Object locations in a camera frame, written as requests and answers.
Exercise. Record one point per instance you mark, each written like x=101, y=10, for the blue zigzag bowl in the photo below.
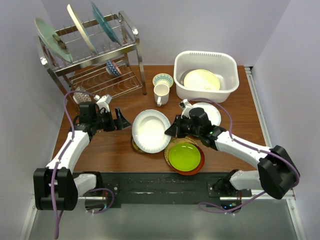
x=112, y=68

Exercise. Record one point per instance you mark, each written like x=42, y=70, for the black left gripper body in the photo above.
x=104, y=121

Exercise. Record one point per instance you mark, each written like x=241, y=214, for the yellow woven rim plate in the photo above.
x=174, y=141

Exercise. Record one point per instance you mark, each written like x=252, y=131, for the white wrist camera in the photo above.
x=103, y=101
x=186, y=106

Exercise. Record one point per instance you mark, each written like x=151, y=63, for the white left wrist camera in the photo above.
x=103, y=101

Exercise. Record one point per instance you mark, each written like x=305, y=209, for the white plastic bin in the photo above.
x=221, y=64

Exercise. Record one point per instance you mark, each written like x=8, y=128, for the teal patterned small bowl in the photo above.
x=163, y=78

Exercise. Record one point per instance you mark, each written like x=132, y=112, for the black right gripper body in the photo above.
x=186, y=128

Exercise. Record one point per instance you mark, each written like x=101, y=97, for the cream rimmed racked plate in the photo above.
x=81, y=29

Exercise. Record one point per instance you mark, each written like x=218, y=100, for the teal racked plate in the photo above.
x=104, y=24

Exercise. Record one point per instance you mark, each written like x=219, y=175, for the red plate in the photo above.
x=197, y=169

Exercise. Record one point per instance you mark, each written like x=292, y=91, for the white fluted bottom plate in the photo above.
x=148, y=131

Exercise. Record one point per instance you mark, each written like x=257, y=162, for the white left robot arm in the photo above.
x=55, y=187

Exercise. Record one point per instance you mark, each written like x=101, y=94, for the cream leaf pattern plate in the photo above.
x=201, y=79

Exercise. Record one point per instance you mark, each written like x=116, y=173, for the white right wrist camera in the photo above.
x=186, y=106

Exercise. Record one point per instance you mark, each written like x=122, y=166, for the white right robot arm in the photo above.
x=275, y=172

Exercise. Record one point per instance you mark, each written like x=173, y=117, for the white paper plate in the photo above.
x=212, y=112

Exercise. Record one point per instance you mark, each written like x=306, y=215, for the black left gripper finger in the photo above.
x=119, y=114
x=122, y=123

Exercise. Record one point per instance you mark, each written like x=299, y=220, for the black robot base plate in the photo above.
x=168, y=188

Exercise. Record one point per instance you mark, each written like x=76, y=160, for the steel dish rack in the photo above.
x=94, y=78

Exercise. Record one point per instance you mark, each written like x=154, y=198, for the yellow patterned small plate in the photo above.
x=135, y=146

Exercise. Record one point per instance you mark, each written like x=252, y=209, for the green floral racked plate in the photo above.
x=52, y=40

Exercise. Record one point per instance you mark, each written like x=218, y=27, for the cream ceramic mug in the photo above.
x=161, y=94

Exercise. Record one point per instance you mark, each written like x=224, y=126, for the grey reindeer plate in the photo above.
x=182, y=78

